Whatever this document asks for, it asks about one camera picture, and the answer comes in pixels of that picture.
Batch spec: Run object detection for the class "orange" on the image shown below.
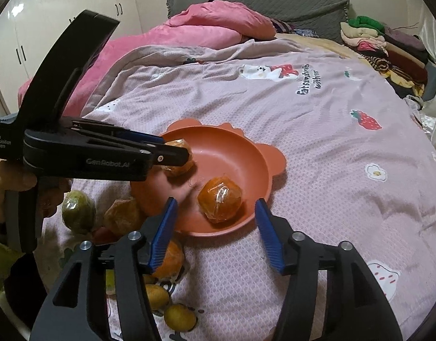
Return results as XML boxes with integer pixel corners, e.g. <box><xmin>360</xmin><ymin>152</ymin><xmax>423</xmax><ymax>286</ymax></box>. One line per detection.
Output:
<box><xmin>103</xmin><ymin>198</ymin><xmax>142</xmax><ymax>236</ymax></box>
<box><xmin>153</xmin><ymin>239</ymin><xmax>185</xmax><ymax>280</ymax></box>
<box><xmin>197</xmin><ymin>176</ymin><xmax>243</xmax><ymax>223</ymax></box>
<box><xmin>162</xmin><ymin>139</ymin><xmax>194</xmax><ymax>177</ymax></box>

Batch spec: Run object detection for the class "red tomato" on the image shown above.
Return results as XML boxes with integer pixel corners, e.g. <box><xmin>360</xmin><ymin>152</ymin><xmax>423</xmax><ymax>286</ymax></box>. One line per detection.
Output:
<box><xmin>91</xmin><ymin>227</ymin><xmax>121</xmax><ymax>245</ymax></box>

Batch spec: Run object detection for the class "green fruit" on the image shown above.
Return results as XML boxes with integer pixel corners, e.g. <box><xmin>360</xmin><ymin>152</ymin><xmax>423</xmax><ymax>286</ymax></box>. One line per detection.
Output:
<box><xmin>61</xmin><ymin>190</ymin><xmax>96</xmax><ymax>235</ymax></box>

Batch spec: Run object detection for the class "person's left hand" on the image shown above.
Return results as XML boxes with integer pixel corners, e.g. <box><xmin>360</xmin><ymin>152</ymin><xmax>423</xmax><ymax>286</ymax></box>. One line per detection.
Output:
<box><xmin>0</xmin><ymin>159</ymin><xmax>72</xmax><ymax>223</ymax></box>

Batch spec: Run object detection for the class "orange bear-ear plate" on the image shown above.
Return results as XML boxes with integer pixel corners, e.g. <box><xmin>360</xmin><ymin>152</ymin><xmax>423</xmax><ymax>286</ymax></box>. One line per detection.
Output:
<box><xmin>131</xmin><ymin>118</ymin><xmax>286</xmax><ymax>238</ymax></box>

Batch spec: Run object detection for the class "white wardrobe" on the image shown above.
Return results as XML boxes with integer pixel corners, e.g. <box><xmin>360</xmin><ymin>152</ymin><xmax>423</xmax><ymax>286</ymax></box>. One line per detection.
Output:
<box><xmin>0</xmin><ymin>0</ymin><xmax>142</xmax><ymax>113</ymax></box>

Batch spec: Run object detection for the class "green sleeve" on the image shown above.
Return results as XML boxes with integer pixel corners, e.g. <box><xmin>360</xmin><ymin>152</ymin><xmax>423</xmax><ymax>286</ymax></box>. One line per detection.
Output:
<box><xmin>0</xmin><ymin>243</ymin><xmax>24</xmax><ymax>291</ymax></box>

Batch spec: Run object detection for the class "pink blanket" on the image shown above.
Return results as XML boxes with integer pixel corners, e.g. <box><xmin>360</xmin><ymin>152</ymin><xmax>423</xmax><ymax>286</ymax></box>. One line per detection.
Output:
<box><xmin>17</xmin><ymin>0</ymin><xmax>277</xmax><ymax>118</ymax></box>

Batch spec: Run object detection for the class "lilac strawberry print quilt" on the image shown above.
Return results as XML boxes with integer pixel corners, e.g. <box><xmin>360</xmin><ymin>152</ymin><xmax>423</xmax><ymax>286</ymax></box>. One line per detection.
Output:
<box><xmin>80</xmin><ymin>39</ymin><xmax>436</xmax><ymax>340</ymax></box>

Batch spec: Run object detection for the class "cream satin curtain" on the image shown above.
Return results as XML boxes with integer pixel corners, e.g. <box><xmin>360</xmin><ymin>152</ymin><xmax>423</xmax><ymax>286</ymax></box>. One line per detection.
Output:
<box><xmin>406</xmin><ymin>0</ymin><xmax>436</xmax><ymax>149</ymax></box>

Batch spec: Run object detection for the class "grey quilted headboard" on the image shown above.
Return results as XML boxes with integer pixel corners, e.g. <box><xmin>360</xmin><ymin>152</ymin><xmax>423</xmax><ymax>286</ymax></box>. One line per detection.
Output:
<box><xmin>166</xmin><ymin>0</ymin><xmax>350</xmax><ymax>44</ymax></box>

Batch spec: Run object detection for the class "stack of folded clothes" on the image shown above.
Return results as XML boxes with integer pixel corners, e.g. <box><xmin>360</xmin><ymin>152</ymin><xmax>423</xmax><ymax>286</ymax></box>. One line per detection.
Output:
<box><xmin>340</xmin><ymin>15</ymin><xmax>430</xmax><ymax>100</ymax></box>

